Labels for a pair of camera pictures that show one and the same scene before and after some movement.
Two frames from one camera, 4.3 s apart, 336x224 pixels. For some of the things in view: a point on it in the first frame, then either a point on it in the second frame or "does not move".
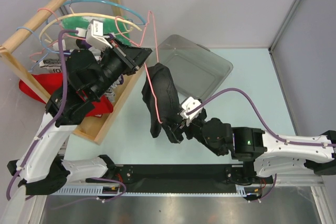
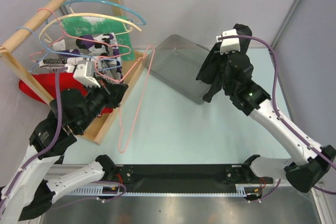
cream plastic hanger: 87,13 does not move
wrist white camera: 189,104 → 229,45
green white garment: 117,26 does not move
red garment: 53,82 does not move
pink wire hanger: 153,94 → 153,48
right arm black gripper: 178,129 → 231,52
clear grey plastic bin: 197,72 does not move
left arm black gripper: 134,57 → 114,93
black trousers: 168,100 → 213,71
